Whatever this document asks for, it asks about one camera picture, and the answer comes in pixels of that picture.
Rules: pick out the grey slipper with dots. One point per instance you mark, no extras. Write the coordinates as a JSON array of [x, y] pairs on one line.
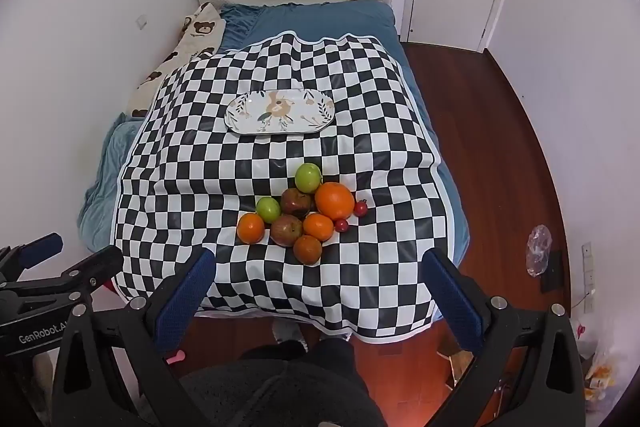
[[289, 333]]

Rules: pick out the red cherry tomato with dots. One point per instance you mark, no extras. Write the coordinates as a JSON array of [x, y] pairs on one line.
[[361, 208], [341, 225]]

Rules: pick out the blue bed sheet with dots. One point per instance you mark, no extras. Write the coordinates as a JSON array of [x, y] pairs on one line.
[[310, 19]]

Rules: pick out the small green apple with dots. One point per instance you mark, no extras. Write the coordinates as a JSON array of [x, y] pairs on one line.
[[267, 210]]

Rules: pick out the black white checkered cloth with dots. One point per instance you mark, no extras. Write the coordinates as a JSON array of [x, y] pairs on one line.
[[200, 157]]

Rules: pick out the floral oval tray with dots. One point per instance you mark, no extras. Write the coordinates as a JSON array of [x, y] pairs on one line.
[[300, 113]]

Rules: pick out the clear plastic bag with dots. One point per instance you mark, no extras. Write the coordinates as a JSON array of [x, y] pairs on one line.
[[539, 247]]

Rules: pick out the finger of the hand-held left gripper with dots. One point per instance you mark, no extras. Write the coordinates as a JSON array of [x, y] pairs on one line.
[[42, 246], [95, 269]]

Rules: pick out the dark orange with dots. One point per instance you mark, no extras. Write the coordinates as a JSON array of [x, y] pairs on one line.
[[307, 249]]

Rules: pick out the white wall power outlet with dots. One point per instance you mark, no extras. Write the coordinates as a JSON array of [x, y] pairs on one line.
[[588, 274]]

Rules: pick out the black flat object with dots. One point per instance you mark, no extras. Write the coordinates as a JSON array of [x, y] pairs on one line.
[[554, 279]]

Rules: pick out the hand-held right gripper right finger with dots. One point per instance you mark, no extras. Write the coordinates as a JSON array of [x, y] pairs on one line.
[[450, 302]]

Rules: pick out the white wall socket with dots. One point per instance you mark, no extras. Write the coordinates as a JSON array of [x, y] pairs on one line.
[[142, 22]]

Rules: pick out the small pink object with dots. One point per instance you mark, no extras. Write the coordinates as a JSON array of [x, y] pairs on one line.
[[175, 357]]

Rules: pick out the large orange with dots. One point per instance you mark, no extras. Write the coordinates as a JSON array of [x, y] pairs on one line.
[[334, 201]]

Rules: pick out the red apple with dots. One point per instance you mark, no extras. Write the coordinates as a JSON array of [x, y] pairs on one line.
[[286, 230], [296, 202]]

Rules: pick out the person's dark clothed legs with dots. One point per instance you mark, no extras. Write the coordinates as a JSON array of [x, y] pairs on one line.
[[280, 392]]

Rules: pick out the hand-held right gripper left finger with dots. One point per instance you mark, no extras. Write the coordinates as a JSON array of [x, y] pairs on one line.
[[186, 302]]

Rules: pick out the large green apple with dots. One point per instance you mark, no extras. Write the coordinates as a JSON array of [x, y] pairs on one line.
[[307, 178]]

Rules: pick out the bear print pillow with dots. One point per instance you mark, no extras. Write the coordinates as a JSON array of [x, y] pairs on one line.
[[197, 32]]

